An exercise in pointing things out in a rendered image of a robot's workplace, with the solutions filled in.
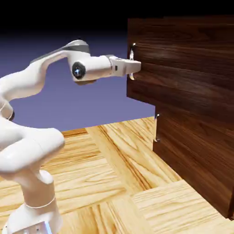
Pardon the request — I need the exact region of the dark wood cabinet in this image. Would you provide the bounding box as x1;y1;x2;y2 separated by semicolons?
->
126;16;234;220

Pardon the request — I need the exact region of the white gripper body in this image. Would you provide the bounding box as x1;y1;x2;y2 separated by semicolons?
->
125;59;142;76

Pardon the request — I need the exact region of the curved silver door handle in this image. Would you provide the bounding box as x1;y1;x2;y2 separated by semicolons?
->
128;43;137;81
154;113;161;143

